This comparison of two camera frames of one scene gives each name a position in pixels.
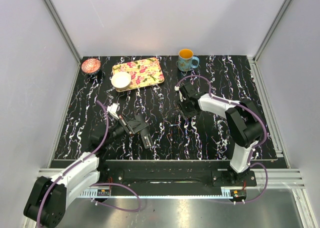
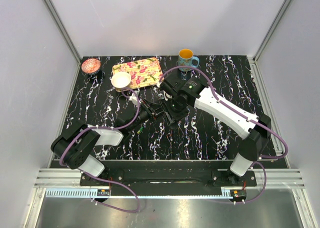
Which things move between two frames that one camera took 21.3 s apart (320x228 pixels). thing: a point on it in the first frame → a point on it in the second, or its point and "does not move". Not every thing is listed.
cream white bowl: (121, 81) does not move
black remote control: (145, 133) → (166, 112)
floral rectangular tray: (143, 72) does not move
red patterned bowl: (91, 65) does not move
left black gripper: (132, 127) → (153, 113)
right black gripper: (180, 105) → (177, 116)
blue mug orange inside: (186, 61) does not move
